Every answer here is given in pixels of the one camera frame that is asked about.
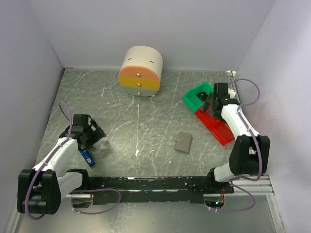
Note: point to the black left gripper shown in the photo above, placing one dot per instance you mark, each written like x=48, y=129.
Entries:
x=97, y=134

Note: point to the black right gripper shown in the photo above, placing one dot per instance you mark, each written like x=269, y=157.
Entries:
x=210, y=99

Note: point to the green plastic bin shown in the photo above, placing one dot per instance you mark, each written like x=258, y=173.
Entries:
x=190, y=98

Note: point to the blue card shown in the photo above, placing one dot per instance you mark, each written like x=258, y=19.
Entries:
x=88, y=158

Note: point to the red double plastic bin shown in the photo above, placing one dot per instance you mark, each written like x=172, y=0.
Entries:
x=219, y=129

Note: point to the grey card holder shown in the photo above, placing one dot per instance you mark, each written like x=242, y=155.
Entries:
x=183, y=142

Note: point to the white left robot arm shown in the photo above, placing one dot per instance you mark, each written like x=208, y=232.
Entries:
x=41, y=189

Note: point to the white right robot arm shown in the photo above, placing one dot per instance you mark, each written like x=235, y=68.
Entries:
x=250, y=152

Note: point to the black card in green bin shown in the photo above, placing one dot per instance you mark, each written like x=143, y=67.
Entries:
x=202, y=96

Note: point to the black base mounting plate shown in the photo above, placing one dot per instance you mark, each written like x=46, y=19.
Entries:
x=190, y=189

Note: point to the round three-drawer cabinet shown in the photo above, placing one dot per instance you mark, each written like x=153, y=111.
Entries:
x=140, y=73

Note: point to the aluminium rail frame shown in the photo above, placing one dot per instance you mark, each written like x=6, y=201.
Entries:
x=157, y=124

